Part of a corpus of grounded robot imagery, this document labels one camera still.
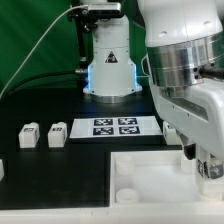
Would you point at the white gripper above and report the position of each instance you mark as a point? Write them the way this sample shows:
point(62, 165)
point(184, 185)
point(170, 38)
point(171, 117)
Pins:
point(199, 116)

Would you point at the white square table top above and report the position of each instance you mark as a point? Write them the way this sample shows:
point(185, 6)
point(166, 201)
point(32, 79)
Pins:
point(159, 177)

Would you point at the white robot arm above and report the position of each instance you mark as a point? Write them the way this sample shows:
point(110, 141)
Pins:
point(185, 42)

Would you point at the white fiducial marker sheet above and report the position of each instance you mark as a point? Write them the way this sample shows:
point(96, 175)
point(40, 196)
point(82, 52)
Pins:
point(115, 127)

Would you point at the white L-shaped obstacle fence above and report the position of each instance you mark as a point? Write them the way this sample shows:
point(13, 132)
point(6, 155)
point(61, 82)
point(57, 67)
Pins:
point(189, 213)

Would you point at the white part at left edge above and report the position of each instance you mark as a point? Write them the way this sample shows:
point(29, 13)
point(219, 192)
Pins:
point(2, 173)

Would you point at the black camera stand pole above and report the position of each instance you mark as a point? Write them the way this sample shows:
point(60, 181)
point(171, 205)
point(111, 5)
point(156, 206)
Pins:
point(85, 23)

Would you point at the grey camera on stand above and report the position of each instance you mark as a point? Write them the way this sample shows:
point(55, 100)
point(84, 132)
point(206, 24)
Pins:
point(104, 9)

